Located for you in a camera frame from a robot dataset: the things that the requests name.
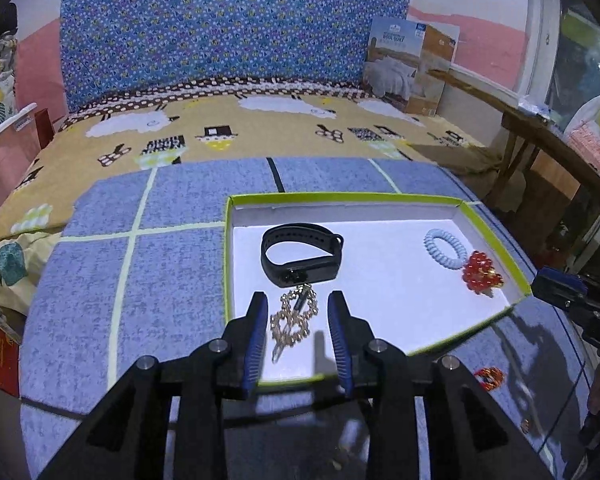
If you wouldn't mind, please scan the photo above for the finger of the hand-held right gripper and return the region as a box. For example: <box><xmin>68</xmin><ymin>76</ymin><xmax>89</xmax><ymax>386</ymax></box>
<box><xmin>531</xmin><ymin>267</ymin><xmax>589</xmax><ymax>312</ymax></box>

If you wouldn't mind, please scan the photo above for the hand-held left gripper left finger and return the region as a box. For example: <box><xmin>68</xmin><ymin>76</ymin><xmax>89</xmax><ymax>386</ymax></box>
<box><xmin>45</xmin><ymin>291</ymin><xmax>271</xmax><ymax>480</ymax></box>

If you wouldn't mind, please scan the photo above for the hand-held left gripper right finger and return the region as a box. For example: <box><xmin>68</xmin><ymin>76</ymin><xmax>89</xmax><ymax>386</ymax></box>
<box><xmin>327</xmin><ymin>290</ymin><xmax>556</xmax><ymax>480</ymax></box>

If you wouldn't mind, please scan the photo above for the green-edged white box tray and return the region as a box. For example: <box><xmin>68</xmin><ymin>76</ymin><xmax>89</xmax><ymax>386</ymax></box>
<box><xmin>223</xmin><ymin>194</ymin><xmax>533</xmax><ymax>387</ymax></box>

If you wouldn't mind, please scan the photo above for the red bead ornament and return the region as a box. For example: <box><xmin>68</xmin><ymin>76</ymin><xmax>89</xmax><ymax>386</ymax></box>
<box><xmin>461</xmin><ymin>249</ymin><xmax>507</xmax><ymax>299</ymax></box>

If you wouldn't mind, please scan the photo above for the black smart band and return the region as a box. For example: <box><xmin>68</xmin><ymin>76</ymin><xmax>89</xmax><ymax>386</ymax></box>
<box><xmin>260</xmin><ymin>223</ymin><xmax>345</xmax><ymax>289</ymax></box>

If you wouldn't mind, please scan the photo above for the small red bead charm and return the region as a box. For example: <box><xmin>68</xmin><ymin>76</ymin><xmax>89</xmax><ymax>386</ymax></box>
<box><xmin>472</xmin><ymin>366</ymin><xmax>506</xmax><ymax>392</ymax></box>

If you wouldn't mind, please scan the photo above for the wooden bench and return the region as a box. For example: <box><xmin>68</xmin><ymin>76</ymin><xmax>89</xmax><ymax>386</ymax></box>
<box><xmin>426</xmin><ymin>67</ymin><xmax>600</xmax><ymax>222</ymax></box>

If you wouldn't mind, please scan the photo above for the white plastic bag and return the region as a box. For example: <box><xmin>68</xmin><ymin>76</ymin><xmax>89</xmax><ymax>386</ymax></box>
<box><xmin>564</xmin><ymin>84</ymin><xmax>600</xmax><ymax>187</ymax></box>

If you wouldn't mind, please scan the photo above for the brown cloth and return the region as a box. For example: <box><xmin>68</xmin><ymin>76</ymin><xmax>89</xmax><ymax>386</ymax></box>
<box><xmin>409</xmin><ymin>141</ymin><xmax>502</xmax><ymax>177</ymax></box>

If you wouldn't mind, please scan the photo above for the small clear plastic packet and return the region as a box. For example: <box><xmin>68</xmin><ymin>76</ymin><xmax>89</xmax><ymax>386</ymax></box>
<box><xmin>519</xmin><ymin>96</ymin><xmax>554</xmax><ymax>122</ymax></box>

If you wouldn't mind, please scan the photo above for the blue checked mat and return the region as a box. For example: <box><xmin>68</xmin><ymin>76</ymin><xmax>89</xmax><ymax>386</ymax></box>
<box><xmin>19</xmin><ymin>157</ymin><xmax>597</xmax><ymax>480</ymax></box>

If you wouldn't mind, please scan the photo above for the yellow sheep print bedsheet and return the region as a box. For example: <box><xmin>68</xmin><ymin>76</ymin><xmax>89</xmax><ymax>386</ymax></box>
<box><xmin>0</xmin><ymin>91</ymin><xmax>487</xmax><ymax>322</ymax></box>

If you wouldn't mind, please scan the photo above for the pineapple print quilt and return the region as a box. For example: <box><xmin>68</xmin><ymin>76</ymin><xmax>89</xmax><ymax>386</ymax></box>
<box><xmin>0</xmin><ymin>231</ymin><xmax>64</xmax><ymax>317</ymax></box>

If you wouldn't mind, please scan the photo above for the cardboard quilt box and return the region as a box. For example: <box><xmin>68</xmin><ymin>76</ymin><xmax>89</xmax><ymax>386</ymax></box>
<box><xmin>362</xmin><ymin>15</ymin><xmax>461</xmax><ymax>116</ymax></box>

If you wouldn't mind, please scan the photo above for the blue floral headboard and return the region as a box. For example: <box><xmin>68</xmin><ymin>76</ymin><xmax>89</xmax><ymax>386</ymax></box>
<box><xmin>60</xmin><ymin>0</ymin><xmax>412</xmax><ymax>114</ymax></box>

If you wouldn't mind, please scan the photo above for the white spiral hair tie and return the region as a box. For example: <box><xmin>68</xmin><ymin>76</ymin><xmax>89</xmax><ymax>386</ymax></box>
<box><xmin>423</xmin><ymin>228</ymin><xmax>467</xmax><ymax>267</ymax></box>

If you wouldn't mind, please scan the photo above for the white window frame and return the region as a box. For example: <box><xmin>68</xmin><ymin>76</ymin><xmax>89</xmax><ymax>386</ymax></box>
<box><xmin>524</xmin><ymin>0</ymin><xmax>567</xmax><ymax>111</ymax></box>

